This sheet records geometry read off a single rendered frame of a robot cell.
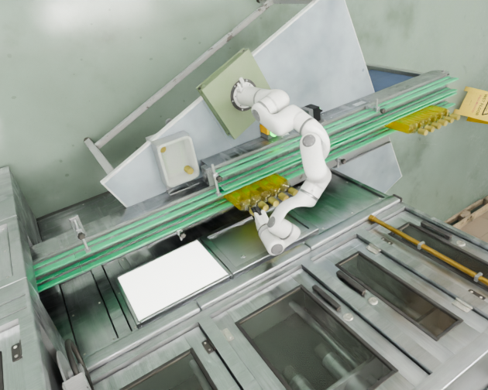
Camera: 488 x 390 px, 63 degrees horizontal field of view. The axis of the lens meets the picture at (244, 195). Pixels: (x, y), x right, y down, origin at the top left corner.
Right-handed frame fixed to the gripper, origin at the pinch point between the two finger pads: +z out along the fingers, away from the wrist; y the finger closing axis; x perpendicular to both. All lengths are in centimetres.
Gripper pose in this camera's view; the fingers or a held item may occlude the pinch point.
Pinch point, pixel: (256, 213)
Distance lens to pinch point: 183.0
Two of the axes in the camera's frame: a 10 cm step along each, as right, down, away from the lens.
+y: -1.5, -8.5, -5.1
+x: -9.5, 2.7, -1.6
